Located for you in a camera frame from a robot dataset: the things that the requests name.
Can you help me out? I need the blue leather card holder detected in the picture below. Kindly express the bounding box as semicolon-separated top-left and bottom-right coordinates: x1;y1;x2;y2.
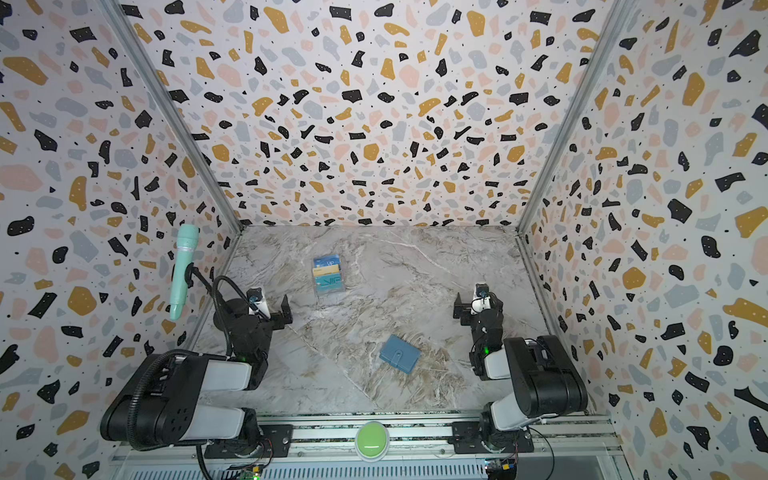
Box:
379;335;421;375

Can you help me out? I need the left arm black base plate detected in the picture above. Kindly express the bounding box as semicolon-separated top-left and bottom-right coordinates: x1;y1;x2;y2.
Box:
203;424;294;462

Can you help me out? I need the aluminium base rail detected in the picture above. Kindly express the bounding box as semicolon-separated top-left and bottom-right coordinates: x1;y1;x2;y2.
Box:
108;411;627;471

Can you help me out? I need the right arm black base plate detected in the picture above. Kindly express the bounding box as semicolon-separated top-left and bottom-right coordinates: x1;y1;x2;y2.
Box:
448;421;534;455

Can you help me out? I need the black microphone stand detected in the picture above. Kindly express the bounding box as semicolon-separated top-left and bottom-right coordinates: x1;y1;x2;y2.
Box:
184;263;213;296

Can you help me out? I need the white ventilated cable duct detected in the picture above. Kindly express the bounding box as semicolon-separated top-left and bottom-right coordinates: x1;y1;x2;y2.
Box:
119;460;487;479

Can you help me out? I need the black corrugated cable hose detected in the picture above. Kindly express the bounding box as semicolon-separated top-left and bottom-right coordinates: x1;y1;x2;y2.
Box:
127;274;265;451

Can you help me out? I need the green push button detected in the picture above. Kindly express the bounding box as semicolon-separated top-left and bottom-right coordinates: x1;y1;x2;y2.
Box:
355;421;390;462

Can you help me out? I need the mint green microphone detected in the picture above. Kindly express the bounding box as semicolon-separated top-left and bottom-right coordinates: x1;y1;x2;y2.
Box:
169;223;199;322

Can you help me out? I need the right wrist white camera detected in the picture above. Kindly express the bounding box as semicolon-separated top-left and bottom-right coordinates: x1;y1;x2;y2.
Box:
470;283;491;315

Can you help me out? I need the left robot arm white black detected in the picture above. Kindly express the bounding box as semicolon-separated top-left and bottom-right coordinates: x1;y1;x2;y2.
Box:
99;289;293;458

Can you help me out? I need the clear box with cards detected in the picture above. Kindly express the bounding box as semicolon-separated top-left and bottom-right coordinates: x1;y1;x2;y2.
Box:
312;254;344;295

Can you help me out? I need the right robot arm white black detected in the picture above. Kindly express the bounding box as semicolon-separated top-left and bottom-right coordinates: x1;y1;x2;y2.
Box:
451;284;588;453

